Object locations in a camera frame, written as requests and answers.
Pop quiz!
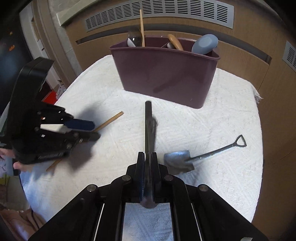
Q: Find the pile of slippers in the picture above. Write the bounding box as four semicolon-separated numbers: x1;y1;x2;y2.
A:
55;85;68;98

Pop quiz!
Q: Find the long grey vent grille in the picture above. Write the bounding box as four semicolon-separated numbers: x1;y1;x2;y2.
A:
84;0;234;33

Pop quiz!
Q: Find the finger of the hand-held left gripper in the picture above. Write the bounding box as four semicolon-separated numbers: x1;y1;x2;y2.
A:
62;132;101;143
40;119;95;133

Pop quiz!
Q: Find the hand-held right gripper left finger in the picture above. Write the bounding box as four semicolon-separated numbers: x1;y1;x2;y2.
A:
28;152;145;241

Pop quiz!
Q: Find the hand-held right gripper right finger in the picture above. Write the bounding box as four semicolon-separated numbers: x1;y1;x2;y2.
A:
150;153;269;241

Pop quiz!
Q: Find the wooden chopstick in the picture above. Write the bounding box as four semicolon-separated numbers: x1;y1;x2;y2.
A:
139;9;146;47
46;111;124;172

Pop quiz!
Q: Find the person's left hand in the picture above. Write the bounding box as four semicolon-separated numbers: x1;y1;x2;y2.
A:
0;148;33;176

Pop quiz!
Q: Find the red floor mat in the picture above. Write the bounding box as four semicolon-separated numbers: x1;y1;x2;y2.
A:
42;91;57;104

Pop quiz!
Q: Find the brown leather seat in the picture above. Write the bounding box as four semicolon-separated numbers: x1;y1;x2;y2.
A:
0;204;48;241

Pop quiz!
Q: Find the white textured tablecloth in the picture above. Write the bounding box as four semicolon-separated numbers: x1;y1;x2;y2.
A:
20;54;264;241

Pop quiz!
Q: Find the wooden spoon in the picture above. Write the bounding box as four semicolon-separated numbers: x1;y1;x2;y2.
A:
167;34;184;51

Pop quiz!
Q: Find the shovel-shaped metal spoon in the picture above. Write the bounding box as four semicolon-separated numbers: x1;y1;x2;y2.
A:
164;134;247;176

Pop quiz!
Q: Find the maroon plastic utensil holder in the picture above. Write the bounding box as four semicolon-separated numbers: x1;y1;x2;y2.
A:
109;37;221;109

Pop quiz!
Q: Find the short grey vent grille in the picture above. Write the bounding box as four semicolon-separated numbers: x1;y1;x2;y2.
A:
282;40;296;70

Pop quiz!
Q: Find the grey-blue silicone spoon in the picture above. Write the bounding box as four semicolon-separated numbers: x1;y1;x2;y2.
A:
192;34;218;55

